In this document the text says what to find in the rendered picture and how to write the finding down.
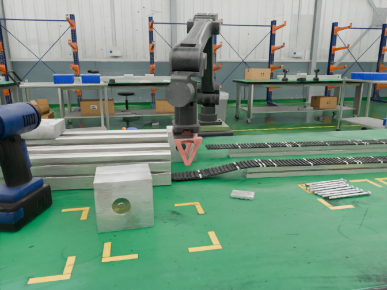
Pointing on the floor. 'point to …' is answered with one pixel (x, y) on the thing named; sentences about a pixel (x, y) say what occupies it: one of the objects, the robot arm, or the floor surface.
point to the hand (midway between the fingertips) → (186, 157)
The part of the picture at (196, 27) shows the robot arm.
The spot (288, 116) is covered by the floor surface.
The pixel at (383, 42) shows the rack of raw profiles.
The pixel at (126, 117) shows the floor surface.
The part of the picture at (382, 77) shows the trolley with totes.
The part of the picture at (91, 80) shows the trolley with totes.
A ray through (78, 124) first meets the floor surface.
